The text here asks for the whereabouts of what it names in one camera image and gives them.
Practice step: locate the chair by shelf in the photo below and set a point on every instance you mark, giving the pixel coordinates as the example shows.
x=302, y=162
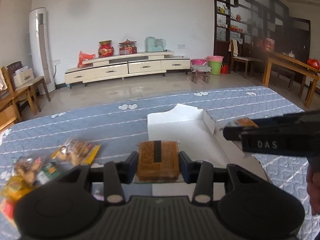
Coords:
x=236, y=58

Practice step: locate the yellow snack pack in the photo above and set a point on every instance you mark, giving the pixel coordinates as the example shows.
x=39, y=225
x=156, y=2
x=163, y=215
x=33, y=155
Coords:
x=15, y=189

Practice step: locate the small red bucket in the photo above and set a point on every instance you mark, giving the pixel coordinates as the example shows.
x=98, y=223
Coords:
x=224, y=69

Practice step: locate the wooden side table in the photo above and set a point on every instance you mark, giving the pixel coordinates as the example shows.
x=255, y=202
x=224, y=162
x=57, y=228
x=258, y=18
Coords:
x=290, y=65

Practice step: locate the clear bag round cookies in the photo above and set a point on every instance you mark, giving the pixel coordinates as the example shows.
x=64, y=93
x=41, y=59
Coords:
x=28, y=169

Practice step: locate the red gift box on table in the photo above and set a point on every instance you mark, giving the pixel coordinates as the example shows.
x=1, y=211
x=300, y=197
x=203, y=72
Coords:
x=268, y=44

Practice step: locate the dark chair with bag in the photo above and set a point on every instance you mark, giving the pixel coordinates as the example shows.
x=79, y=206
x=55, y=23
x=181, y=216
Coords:
x=33, y=84

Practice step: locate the red round jar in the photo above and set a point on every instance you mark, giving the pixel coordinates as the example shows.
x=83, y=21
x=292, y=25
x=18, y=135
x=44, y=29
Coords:
x=106, y=49

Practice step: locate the red plastic bag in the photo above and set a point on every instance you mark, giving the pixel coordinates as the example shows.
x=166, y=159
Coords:
x=83, y=57

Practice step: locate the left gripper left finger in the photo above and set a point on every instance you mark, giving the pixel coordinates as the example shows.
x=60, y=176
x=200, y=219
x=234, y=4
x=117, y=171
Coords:
x=116, y=174

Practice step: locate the dark wooden display shelf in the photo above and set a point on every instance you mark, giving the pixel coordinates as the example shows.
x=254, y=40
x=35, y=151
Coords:
x=251, y=21

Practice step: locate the cream TV cabinet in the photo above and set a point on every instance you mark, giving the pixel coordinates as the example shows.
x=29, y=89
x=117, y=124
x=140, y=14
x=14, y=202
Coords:
x=122, y=66

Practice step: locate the red label sachima pack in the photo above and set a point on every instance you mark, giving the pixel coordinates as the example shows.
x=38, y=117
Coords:
x=7, y=209

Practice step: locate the red white cardboard box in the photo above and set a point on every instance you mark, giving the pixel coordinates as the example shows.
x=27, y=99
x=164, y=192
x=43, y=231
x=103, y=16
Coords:
x=200, y=137

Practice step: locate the white standing air conditioner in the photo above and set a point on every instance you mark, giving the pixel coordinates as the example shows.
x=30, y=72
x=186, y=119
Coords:
x=40, y=52

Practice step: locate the mint green kitchen appliance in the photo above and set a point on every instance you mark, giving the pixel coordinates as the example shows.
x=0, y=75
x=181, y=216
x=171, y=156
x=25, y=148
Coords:
x=153, y=44

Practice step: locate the dark brown cake pack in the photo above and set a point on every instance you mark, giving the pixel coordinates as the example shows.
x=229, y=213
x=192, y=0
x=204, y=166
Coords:
x=158, y=161

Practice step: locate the white paper gift bag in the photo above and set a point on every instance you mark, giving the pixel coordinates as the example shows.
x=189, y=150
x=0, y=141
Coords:
x=22, y=76

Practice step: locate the blue quilted table cover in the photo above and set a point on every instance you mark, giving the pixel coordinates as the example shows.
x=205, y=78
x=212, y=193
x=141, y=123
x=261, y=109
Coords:
x=119, y=127

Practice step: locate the yellow bag small buns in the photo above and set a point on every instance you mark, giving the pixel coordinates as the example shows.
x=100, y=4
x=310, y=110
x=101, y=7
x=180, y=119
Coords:
x=76, y=152

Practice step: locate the pink basin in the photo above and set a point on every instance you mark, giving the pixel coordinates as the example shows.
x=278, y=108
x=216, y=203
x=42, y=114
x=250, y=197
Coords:
x=198, y=62

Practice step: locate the green white snack pack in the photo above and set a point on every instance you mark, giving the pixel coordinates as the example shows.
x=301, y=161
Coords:
x=47, y=173

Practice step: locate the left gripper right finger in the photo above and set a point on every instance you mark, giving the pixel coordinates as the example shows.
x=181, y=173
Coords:
x=200, y=174

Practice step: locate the red pavilion gift box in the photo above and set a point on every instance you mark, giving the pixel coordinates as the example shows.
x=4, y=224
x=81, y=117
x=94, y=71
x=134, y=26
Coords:
x=127, y=47

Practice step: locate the person's right hand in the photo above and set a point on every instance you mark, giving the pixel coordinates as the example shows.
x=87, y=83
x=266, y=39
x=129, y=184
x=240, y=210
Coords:
x=313, y=190

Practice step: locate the small wooden stool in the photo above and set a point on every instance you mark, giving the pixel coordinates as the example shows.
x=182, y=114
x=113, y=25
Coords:
x=200, y=71

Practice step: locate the green bucket pink lid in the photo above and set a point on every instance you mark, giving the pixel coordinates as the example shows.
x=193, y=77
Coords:
x=215, y=63

